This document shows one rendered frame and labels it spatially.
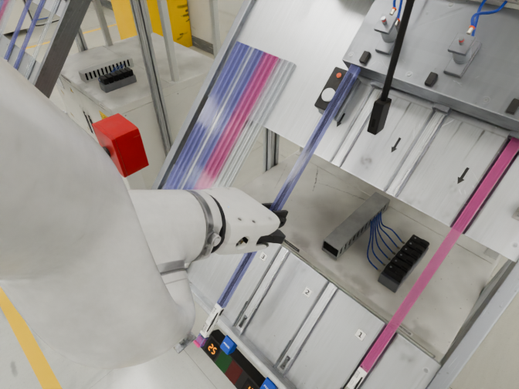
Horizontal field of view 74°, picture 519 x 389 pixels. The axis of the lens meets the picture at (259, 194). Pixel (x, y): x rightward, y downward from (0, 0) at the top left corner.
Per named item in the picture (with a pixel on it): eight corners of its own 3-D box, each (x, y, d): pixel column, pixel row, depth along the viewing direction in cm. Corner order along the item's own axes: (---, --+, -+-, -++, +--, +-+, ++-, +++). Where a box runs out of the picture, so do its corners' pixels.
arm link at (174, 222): (218, 259, 36) (194, 177, 38) (95, 289, 25) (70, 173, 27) (169, 279, 41) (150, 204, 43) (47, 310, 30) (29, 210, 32)
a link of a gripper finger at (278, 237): (288, 246, 45) (283, 228, 50) (232, 226, 44) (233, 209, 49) (284, 254, 45) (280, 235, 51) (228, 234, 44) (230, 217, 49)
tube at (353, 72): (203, 346, 59) (199, 347, 58) (198, 339, 59) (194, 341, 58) (361, 70, 51) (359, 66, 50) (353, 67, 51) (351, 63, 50)
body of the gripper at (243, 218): (235, 220, 38) (289, 214, 47) (178, 177, 43) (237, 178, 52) (211, 275, 40) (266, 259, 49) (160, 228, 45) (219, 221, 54)
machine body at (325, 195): (376, 428, 117) (444, 355, 74) (236, 296, 153) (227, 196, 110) (456, 302, 151) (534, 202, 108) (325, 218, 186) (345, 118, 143)
